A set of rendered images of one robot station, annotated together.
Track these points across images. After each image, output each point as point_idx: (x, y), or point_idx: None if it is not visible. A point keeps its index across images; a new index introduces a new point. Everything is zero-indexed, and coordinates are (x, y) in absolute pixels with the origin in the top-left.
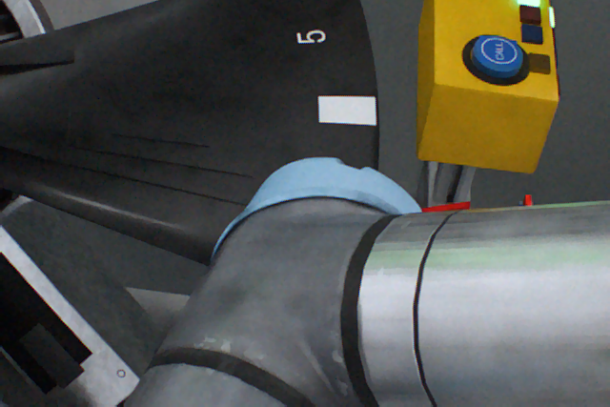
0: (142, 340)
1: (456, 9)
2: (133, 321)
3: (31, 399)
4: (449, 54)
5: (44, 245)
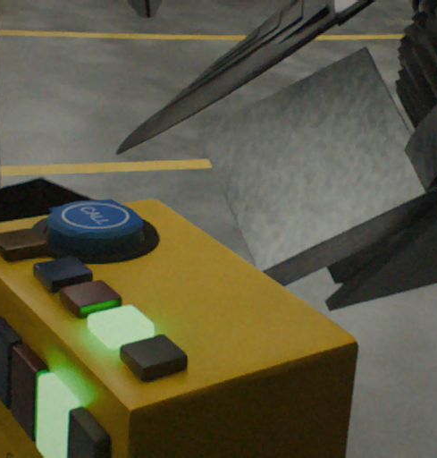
0: (241, 195)
1: (222, 271)
2: (264, 207)
3: (240, 80)
4: (169, 222)
5: (344, 114)
